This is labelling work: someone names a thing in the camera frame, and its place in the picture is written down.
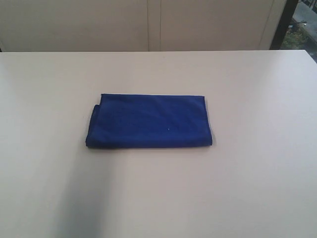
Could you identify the blue towel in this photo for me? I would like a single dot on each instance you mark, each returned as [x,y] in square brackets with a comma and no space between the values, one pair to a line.
[149,121]

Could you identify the beige wall panel board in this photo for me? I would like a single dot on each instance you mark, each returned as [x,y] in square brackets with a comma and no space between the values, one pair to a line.
[137,25]

